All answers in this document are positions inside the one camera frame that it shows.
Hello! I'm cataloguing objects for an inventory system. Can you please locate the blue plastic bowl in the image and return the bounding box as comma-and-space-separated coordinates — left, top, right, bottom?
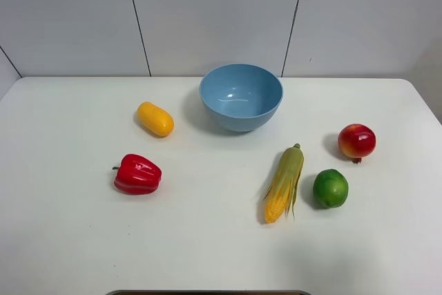
199, 64, 283, 133

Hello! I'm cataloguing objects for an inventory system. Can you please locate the yellow mango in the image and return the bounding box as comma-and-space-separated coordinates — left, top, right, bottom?
137, 102, 174, 137

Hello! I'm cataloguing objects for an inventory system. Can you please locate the red bell pepper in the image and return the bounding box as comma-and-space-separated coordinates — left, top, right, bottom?
113, 154, 162, 195

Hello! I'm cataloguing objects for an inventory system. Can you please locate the corn cob with husk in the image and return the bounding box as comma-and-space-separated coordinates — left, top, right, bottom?
264, 143, 305, 224

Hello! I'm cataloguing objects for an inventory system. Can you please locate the green lime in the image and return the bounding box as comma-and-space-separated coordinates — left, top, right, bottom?
313, 169, 349, 209

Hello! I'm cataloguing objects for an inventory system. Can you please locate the red pomegranate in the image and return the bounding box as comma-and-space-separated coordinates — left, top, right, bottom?
338, 124, 376, 164

